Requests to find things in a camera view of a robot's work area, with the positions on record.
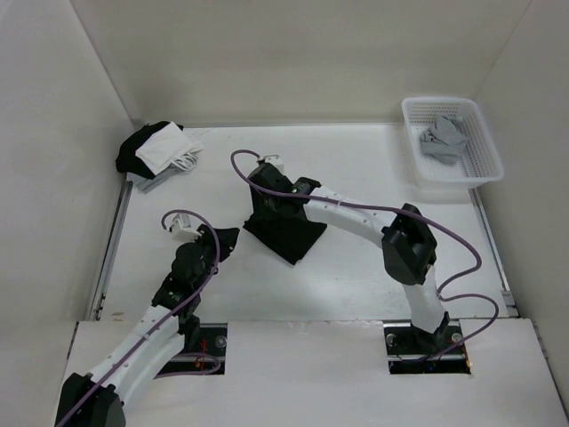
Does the purple cable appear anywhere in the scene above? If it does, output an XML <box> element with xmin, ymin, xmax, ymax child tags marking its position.
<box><xmin>229</xmin><ymin>149</ymin><xmax>500</xmax><ymax>361</ymax></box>
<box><xmin>55</xmin><ymin>208</ymin><xmax>223</xmax><ymax>427</ymax></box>

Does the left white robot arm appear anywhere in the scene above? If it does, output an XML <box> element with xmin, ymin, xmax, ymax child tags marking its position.
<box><xmin>54</xmin><ymin>224</ymin><xmax>239</xmax><ymax>426</ymax></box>

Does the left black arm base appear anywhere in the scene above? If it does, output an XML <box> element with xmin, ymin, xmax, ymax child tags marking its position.
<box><xmin>156</xmin><ymin>323</ymin><xmax>228</xmax><ymax>378</ymax></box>

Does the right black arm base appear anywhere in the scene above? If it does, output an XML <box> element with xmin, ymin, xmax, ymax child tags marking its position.
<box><xmin>383</xmin><ymin>321</ymin><xmax>470</xmax><ymax>375</ymax></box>

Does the folded grey tank top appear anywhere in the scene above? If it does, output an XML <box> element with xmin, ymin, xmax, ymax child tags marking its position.
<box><xmin>126</xmin><ymin>165</ymin><xmax>180</xmax><ymax>194</ymax></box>

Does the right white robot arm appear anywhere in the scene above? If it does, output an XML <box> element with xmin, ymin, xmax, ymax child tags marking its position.
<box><xmin>244</xmin><ymin>162</ymin><xmax>448</xmax><ymax>352</ymax></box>

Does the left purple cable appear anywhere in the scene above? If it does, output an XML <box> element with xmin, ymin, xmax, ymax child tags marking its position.
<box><xmin>55</xmin><ymin>208</ymin><xmax>223</xmax><ymax>427</ymax></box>

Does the black tank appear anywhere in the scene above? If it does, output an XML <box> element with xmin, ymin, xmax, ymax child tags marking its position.
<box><xmin>244</xmin><ymin>188</ymin><xmax>327</xmax><ymax>265</ymax></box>
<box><xmin>116</xmin><ymin>121</ymin><xmax>169</xmax><ymax>180</ymax></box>

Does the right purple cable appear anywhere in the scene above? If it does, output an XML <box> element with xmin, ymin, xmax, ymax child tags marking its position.
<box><xmin>229</xmin><ymin>149</ymin><xmax>500</xmax><ymax>361</ymax></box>

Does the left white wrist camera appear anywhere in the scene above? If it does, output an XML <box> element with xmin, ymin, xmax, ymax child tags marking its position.
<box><xmin>167</xmin><ymin>213</ymin><xmax>201</xmax><ymax>243</ymax></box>

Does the white plastic basket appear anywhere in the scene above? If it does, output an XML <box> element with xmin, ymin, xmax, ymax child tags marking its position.
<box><xmin>401</xmin><ymin>96</ymin><xmax>504</xmax><ymax>191</ymax></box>

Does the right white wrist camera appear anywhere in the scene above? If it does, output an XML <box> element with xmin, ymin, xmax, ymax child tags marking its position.
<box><xmin>258</xmin><ymin>155</ymin><xmax>285</xmax><ymax>174</ymax></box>

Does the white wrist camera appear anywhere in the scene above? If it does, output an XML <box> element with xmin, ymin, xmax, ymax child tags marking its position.
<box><xmin>167</xmin><ymin>213</ymin><xmax>201</xmax><ymax>243</ymax></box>
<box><xmin>258</xmin><ymin>155</ymin><xmax>285</xmax><ymax>174</ymax></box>

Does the folded black tank top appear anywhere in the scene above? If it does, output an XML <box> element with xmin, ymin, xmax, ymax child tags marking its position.
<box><xmin>116</xmin><ymin>121</ymin><xmax>169</xmax><ymax>180</ymax></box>

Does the folded white tank top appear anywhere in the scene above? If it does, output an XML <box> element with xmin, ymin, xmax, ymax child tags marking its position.
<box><xmin>135</xmin><ymin>122</ymin><xmax>203</xmax><ymax>175</ymax></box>

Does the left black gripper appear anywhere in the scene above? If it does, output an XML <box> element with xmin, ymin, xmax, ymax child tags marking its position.
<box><xmin>188</xmin><ymin>224</ymin><xmax>238</xmax><ymax>291</ymax></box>

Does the grey tank top in basket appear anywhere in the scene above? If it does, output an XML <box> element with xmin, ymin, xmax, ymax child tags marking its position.
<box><xmin>420</xmin><ymin>115</ymin><xmax>469</xmax><ymax>165</ymax></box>

